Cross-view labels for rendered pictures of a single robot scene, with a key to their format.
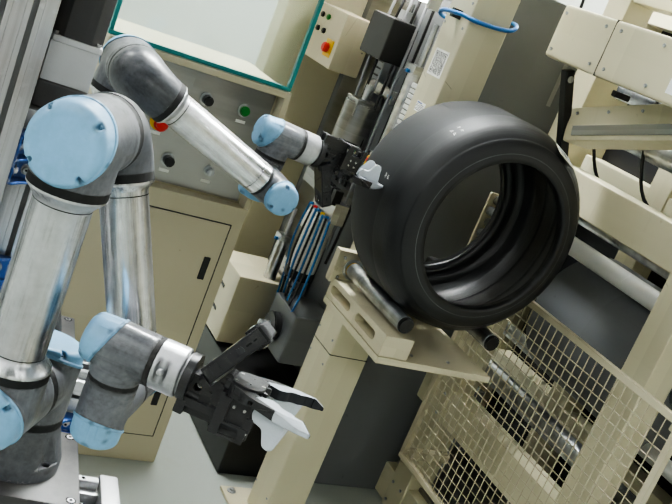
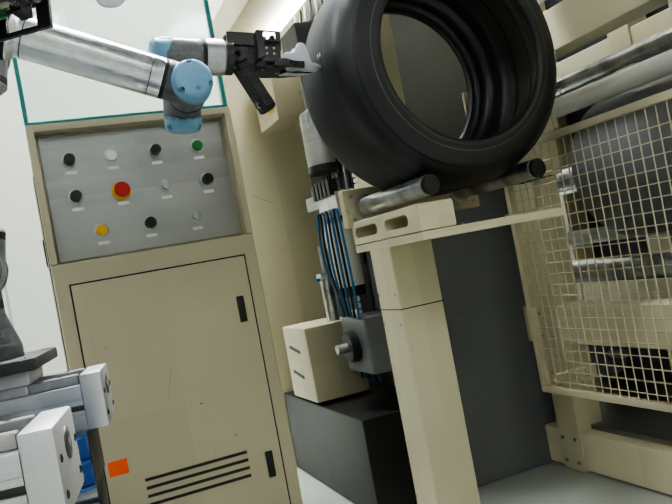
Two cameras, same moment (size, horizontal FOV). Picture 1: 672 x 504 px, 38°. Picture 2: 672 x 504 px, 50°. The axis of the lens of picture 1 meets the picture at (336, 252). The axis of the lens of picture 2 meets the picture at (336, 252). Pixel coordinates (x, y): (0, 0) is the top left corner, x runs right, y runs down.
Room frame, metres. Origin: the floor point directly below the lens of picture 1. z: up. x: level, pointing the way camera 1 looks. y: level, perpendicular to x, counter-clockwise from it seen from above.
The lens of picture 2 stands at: (0.80, -0.23, 0.78)
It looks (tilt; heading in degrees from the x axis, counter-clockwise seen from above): 1 degrees up; 8
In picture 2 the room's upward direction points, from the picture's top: 11 degrees counter-clockwise
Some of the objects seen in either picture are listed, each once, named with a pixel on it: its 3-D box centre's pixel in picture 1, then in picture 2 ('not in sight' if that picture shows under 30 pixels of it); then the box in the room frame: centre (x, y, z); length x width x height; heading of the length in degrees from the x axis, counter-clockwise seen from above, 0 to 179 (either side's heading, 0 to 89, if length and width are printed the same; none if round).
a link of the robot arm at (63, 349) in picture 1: (39, 371); not in sight; (1.42, 0.37, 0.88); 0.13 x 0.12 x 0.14; 176
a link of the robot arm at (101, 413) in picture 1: (107, 403); not in sight; (1.30, 0.23, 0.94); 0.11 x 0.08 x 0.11; 176
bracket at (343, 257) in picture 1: (391, 277); (411, 199); (2.71, -0.18, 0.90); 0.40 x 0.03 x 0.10; 120
